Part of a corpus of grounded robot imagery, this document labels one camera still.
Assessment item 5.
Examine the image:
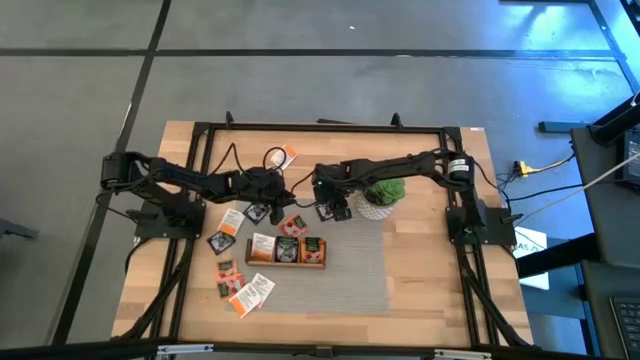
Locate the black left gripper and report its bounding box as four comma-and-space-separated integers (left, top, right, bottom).
219, 167, 297, 226

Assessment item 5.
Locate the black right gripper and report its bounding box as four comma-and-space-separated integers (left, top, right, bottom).
312, 163, 361, 222

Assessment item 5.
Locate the red peach tea packet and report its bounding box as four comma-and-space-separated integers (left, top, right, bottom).
216, 273, 246, 302
215, 259, 239, 281
278, 214, 310, 239
299, 237, 326, 265

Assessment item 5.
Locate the white orange Tazo tea packet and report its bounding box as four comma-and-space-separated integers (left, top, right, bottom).
228, 283, 262, 320
249, 272, 277, 309
250, 233, 277, 263
218, 208, 246, 237
269, 144, 300, 171

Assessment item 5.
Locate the wooden tea organiser box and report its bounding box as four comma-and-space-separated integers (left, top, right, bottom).
244, 232, 328, 270

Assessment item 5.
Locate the succulent in triangle-patterned pot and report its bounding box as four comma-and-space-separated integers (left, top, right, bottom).
352, 177, 407, 222

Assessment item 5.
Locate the grey woven placemat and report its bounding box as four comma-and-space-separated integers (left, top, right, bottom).
224, 199, 392, 315

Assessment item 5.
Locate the white printed sign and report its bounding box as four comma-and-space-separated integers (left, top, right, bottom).
512, 225, 550, 260

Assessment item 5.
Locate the white paper sheet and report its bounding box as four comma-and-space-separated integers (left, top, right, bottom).
519, 269, 550, 291

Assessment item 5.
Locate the slanted black beam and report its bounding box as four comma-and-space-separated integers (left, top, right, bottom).
517, 232, 601, 279

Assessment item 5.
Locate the black crossbar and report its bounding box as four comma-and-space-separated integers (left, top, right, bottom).
0, 338, 640, 360

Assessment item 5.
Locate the teal metal bar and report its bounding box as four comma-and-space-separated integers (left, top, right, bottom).
538, 120, 591, 134

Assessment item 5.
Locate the grey desk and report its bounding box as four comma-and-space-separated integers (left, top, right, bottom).
569, 124, 640, 360

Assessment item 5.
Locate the grey chair foot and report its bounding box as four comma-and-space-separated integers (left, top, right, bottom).
0, 217, 40, 241

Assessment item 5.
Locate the thick black beam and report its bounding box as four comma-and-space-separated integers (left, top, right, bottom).
589, 92, 640, 146

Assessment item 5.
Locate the black keyboard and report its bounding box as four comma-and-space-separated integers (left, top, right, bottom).
608, 295, 640, 359

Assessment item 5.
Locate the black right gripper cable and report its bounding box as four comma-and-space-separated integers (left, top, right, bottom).
289, 172, 321, 209

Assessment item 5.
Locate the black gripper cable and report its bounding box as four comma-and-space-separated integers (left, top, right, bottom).
289, 172, 321, 209
207, 142, 290, 177

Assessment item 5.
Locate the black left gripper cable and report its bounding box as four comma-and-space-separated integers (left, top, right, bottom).
207, 142, 290, 177

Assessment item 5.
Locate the black aluminium table frame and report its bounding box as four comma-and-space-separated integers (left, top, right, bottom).
112, 110, 534, 349

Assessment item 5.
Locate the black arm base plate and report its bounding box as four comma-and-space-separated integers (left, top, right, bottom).
445, 205, 518, 247
133, 198, 207, 240

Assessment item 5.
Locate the silver metal bracket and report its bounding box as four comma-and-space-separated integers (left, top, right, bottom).
432, 348, 494, 360
156, 343, 215, 356

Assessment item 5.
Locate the black floor cable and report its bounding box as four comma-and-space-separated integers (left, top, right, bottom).
494, 172, 586, 206

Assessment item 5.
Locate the white cable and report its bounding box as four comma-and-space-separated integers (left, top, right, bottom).
514, 152, 640, 227

